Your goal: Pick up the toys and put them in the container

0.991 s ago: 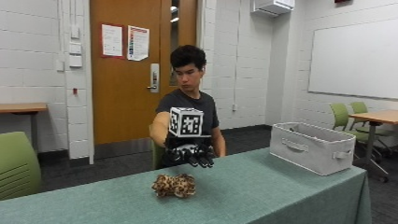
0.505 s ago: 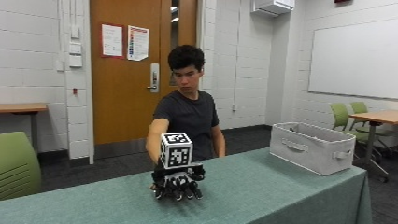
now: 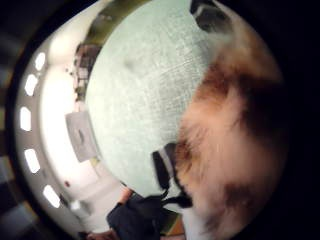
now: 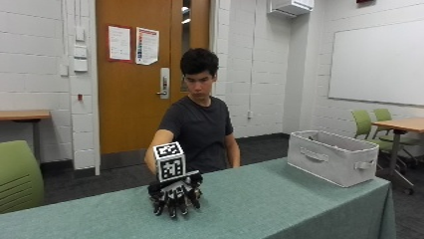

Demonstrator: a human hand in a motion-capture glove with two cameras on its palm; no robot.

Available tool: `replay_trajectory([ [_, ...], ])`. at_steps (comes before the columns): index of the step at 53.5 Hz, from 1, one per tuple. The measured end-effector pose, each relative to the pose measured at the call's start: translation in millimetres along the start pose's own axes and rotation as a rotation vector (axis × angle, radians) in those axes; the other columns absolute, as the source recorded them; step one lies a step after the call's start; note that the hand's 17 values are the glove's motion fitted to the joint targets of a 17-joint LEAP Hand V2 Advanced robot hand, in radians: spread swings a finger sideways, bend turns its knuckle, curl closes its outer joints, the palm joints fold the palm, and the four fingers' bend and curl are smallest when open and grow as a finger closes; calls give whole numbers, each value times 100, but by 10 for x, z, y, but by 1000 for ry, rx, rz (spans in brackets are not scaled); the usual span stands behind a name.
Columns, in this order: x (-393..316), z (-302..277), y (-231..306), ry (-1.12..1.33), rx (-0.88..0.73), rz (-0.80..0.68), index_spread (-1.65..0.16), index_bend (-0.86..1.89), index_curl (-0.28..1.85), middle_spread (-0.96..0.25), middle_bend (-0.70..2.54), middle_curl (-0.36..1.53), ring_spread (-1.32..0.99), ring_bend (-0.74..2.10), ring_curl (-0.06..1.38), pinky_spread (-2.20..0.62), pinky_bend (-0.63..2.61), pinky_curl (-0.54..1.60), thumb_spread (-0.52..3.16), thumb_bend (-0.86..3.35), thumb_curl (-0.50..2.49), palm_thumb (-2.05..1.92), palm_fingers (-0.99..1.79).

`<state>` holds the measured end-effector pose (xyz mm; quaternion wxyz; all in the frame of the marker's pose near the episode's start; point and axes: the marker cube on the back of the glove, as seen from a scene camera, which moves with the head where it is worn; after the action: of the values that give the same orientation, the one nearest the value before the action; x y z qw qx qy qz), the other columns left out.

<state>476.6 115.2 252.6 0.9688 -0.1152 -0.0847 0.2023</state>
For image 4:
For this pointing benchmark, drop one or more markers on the small red wall device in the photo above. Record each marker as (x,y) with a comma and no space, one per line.
(80,97)

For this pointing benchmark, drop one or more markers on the white cube with black markers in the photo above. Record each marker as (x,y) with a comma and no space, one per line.
(169,162)

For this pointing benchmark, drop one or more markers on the green tablecloth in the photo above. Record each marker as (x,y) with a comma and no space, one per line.
(265,205)

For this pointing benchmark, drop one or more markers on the white wall-mounted unit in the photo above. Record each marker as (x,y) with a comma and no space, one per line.
(289,6)

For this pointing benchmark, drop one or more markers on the wooden table with dark frame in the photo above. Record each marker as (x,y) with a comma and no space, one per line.
(24,115)

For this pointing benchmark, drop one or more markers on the the person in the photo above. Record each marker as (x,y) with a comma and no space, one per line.
(198,126)

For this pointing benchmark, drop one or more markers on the white paper with red border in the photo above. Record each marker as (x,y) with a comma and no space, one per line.
(118,43)

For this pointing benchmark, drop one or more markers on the colourful printed poster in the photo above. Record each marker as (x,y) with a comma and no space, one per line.
(146,46)

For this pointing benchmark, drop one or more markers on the white wall conduit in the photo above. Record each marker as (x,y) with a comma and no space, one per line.
(251,59)

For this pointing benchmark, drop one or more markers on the white wall board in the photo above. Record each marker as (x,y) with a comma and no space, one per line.
(378,66)

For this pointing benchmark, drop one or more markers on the wooden door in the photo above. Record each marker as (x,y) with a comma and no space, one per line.
(132,99)

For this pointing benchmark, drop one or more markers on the wooden table with grey leg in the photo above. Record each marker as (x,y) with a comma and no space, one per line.
(399,126)

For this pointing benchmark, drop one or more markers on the white wall switch panel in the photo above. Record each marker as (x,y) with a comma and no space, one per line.
(80,54)

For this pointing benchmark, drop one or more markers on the large green chair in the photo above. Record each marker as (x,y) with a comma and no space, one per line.
(17,176)

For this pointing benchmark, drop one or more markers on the green chair with metal legs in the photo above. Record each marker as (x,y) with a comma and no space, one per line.
(388,127)
(363,126)

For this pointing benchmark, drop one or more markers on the white fabric storage box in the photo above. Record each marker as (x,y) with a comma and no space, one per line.
(331,159)

